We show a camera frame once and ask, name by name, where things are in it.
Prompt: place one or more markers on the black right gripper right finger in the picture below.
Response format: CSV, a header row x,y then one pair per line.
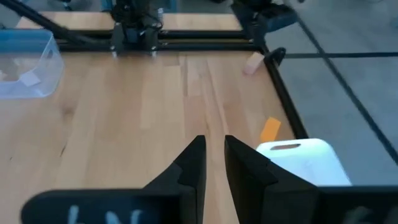
x,y
248,186

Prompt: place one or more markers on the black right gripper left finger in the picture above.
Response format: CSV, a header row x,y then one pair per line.
x,y
192,186

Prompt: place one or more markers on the long orange wooden block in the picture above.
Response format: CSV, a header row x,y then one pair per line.
x,y
270,130

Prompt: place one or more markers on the pale pink wooden block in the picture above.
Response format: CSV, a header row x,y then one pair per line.
x,y
253,63
30,79

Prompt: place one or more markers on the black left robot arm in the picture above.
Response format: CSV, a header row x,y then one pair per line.
x,y
136,28

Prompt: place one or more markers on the white plastic bin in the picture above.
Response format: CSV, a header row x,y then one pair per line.
x,y
311,165

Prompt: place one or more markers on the clear plastic bin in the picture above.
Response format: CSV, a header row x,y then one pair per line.
x,y
34,62

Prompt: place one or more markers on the black aluminium table frame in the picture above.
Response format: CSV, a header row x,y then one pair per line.
x,y
289,102

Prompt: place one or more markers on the black frame clamp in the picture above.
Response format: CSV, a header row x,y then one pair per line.
x,y
276,57

